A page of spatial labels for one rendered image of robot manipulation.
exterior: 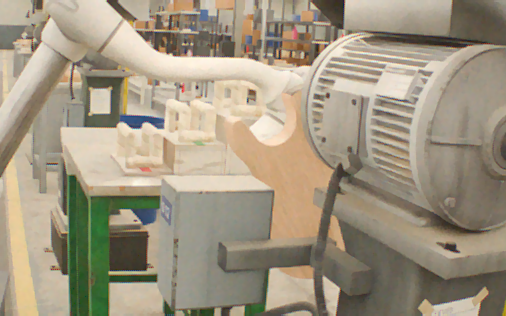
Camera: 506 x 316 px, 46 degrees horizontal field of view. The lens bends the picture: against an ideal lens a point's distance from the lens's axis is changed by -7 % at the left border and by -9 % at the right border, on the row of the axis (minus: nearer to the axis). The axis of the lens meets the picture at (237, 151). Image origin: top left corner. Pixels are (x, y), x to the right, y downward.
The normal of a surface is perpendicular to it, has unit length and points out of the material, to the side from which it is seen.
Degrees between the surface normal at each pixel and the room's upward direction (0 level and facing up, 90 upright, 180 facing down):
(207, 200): 90
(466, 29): 90
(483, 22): 90
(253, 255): 90
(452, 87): 74
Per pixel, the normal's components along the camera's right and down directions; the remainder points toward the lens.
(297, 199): 0.37, 0.22
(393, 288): -0.93, 0.00
